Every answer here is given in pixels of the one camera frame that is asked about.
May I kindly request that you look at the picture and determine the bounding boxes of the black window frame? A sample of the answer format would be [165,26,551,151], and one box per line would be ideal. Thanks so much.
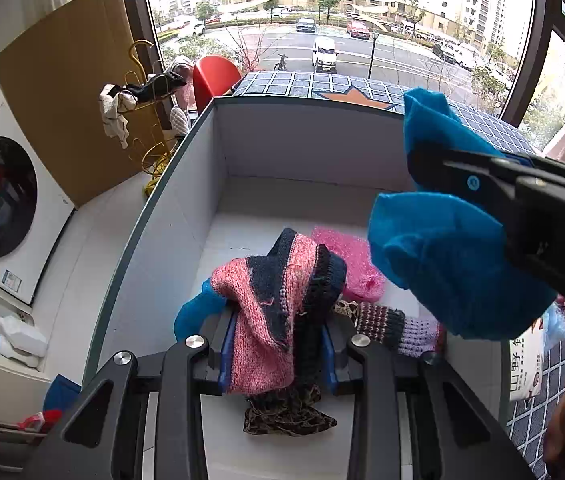
[115,0,565,133]

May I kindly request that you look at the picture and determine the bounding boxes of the blue sock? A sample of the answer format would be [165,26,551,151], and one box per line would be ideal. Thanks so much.
[367,87,558,341]

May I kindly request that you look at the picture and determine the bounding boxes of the leopard print scrunchie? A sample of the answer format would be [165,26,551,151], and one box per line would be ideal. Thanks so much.
[242,390,338,437]

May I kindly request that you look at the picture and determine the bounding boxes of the white printed bag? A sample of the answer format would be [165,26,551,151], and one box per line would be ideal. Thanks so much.
[507,325,556,403]

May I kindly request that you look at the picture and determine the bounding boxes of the white van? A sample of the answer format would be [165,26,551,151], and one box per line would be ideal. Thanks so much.
[311,36,339,73]

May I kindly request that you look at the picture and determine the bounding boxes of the striped knitted glove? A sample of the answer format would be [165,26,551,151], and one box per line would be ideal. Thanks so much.
[355,302,446,358]

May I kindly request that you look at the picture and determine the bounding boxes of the blue nonwoven cap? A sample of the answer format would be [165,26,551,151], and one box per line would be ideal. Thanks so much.
[173,280,228,341]

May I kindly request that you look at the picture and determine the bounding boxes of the red plastic item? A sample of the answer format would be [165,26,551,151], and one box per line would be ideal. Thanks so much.
[17,409,63,433]

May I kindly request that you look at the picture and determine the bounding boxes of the red chair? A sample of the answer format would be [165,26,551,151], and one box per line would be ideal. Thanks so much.
[192,55,243,113]

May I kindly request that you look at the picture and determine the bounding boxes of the blue bag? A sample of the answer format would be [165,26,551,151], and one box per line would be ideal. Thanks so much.
[42,374,83,413]

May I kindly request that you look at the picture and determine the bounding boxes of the pink foam sheet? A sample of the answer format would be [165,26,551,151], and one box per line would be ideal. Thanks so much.
[310,225,388,303]

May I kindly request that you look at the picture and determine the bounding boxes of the grey storage box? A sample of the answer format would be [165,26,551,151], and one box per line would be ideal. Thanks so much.
[82,95,513,480]

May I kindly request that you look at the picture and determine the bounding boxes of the grey pink garment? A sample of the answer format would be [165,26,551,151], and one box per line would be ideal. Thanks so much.
[167,56,198,111]

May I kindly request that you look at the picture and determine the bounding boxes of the gold wire rack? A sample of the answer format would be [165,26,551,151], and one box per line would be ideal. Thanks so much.
[112,39,178,196]

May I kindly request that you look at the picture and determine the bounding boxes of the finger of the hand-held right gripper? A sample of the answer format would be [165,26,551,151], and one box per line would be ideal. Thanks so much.
[407,142,536,211]

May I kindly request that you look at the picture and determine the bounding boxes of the white detergent bottle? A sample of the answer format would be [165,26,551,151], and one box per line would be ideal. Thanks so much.
[0,315,48,368]

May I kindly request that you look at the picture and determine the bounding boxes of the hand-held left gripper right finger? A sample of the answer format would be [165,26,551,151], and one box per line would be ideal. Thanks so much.
[321,329,538,480]

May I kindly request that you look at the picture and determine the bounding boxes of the brown cardboard sheet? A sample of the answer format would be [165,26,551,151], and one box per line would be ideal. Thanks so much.
[0,0,173,208]

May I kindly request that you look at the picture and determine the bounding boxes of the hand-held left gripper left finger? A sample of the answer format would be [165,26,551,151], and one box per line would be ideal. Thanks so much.
[25,307,238,480]

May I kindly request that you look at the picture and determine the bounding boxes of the white quilted mitt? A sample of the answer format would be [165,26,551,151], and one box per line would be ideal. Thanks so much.
[168,105,193,138]

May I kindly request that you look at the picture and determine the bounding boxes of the white cloth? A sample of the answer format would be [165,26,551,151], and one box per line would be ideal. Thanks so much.
[98,84,130,148]

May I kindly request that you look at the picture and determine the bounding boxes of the white washing machine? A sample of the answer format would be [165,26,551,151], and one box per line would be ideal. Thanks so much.
[0,82,76,306]

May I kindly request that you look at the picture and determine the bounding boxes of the black cloth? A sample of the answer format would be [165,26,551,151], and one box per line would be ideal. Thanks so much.
[122,71,188,103]

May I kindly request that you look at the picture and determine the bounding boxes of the pink and navy knitted sock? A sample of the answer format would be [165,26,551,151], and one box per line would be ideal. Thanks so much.
[210,227,348,406]

